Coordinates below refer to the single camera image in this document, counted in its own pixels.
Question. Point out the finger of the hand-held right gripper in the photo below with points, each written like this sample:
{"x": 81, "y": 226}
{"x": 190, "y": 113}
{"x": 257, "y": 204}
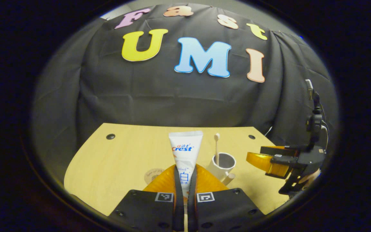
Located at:
{"x": 279, "y": 150}
{"x": 262, "y": 162}

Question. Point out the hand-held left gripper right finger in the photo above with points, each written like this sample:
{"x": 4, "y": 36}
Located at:
{"x": 192, "y": 209}

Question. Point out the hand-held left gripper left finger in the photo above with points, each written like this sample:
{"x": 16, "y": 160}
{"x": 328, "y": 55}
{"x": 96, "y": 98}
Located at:
{"x": 179, "y": 209}

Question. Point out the round cork coaster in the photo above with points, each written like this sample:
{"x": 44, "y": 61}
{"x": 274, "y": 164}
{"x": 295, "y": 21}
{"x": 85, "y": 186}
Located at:
{"x": 151, "y": 175}

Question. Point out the beige toothbrush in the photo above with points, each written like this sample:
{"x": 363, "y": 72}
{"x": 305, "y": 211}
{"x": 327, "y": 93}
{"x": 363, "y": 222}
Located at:
{"x": 217, "y": 148}

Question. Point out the white toothpaste tube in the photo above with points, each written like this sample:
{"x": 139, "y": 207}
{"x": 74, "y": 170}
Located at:
{"x": 185, "y": 151}

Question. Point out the black backdrop cloth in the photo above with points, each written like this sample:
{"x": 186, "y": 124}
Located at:
{"x": 172, "y": 96}

